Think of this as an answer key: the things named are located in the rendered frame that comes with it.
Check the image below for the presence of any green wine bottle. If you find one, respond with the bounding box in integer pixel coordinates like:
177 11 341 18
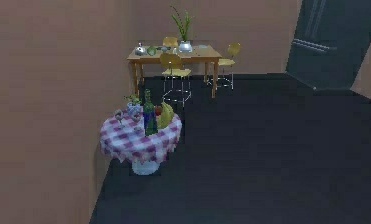
142 88 159 137

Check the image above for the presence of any yellow banana bunch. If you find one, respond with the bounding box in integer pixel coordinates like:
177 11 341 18
156 101 175 130

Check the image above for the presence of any clear wine glass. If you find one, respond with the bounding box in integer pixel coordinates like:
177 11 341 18
132 112 143 132
114 108 125 128

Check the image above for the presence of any small plant in white pot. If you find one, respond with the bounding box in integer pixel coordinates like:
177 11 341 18
123 93 143 118

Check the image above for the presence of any wooden dining table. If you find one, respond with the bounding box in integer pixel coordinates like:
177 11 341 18
126 44 223 100

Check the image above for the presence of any round table with checked cloth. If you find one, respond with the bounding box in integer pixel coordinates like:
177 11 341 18
99 107 183 176

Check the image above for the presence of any silver kettle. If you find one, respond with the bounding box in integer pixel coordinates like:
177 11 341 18
134 42 147 57

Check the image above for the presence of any green plant in white pot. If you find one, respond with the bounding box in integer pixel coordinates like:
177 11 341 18
169 4 194 54

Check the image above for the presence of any dark grey fridge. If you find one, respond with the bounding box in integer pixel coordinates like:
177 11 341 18
285 0 371 91

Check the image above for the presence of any grey fridge handle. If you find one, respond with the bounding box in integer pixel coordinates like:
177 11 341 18
291 38 331 53

